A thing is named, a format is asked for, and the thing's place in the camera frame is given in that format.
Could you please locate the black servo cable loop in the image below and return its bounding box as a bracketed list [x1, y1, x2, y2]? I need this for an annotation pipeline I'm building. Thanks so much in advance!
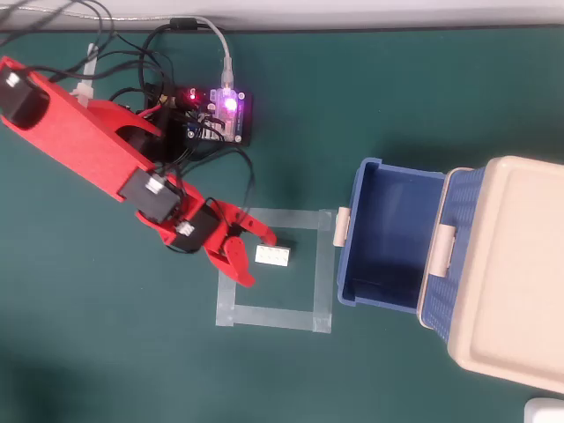
[175, 145, 256, 230]

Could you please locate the white rounded object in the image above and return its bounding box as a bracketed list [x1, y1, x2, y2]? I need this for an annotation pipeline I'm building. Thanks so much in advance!
[523, 397, 564, 423]

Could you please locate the beige plastic drawer cabinet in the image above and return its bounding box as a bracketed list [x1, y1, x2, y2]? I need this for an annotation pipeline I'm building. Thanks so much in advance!
[446, 154, 564, 394]

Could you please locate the black controller circuit board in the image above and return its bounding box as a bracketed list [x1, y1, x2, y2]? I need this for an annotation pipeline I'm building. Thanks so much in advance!
[174, 85, 256, 149]

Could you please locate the grey tape strip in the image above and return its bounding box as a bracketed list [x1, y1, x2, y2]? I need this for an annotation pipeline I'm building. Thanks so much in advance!
[240, 205, 338, 232]
[215, 303, 333, 334]
[215, 268, 241, 328]
[311, 208, 338, 334]

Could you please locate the grey USB cable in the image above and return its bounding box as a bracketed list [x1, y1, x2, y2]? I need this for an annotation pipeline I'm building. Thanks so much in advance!
[0, 3, 237, 91]

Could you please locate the black power cable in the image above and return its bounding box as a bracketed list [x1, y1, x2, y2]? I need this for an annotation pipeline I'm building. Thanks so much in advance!
[0, 0, 180, 105]

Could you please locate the white cable tie strip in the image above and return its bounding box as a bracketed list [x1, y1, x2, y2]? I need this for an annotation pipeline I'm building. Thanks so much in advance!
[70, 42, 99, 106]

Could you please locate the white toy brick cube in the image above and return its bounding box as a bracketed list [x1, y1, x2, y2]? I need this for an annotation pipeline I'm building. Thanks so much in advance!
[255, 240, 296, 267]

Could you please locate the blue drawer with beige handle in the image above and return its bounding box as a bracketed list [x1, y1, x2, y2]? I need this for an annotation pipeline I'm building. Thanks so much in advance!
[332, 157, 447, 313]
[415, 167, 486, 350]

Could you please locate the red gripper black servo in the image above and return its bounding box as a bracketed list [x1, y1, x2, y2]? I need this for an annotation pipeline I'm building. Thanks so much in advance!
[136, 183, 278, 289]

